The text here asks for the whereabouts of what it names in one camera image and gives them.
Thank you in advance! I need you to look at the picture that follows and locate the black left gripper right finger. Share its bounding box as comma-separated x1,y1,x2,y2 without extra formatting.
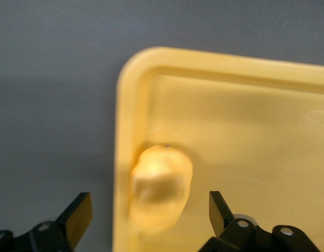
200,190,320,252

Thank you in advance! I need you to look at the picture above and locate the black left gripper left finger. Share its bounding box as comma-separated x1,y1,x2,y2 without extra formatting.
0,192,94,252

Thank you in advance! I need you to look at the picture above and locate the yellow-brown potato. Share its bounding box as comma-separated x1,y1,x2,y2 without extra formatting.
128,143,193,235

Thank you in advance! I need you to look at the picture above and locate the yellow plastic tray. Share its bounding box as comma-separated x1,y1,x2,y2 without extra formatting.
112,46,324,252

